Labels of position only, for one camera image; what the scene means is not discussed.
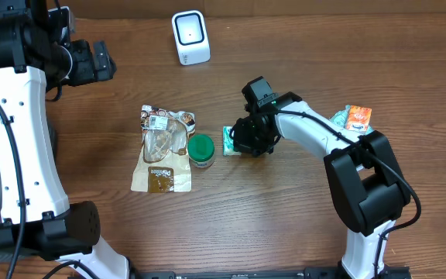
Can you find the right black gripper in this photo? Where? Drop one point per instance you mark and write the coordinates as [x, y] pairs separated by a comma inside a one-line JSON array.
[[244, 142]]

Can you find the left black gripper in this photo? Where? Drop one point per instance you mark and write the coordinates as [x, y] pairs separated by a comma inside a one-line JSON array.
[[90, 72]]

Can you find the teal tissue pack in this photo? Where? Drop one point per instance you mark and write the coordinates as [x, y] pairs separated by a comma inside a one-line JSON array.
[[228, 147]]

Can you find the green lid jar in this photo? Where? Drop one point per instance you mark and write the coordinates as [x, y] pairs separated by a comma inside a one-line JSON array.
[[201, 151]]

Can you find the light green wipes packet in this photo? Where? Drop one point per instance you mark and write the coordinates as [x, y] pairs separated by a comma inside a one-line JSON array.
[[340, 118]]

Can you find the beige snack bag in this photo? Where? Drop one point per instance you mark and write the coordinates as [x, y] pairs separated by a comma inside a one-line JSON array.
[[164, 165]]

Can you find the orange tissue pack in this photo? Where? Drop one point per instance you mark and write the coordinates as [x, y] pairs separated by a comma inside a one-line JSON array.
[[358, 119]]

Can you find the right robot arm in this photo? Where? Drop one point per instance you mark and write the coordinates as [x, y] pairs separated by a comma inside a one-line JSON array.
[[366, 183]]

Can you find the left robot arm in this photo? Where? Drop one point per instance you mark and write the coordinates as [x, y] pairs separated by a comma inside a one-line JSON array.
[[37, 55]]

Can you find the white barcode scanner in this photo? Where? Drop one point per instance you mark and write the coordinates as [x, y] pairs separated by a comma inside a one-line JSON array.
[[191, 37]]

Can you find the cardboard box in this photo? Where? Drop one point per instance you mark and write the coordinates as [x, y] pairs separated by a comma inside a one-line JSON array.
[[156, 9]]

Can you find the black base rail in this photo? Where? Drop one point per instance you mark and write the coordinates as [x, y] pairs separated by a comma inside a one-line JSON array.
[[223, 275]]

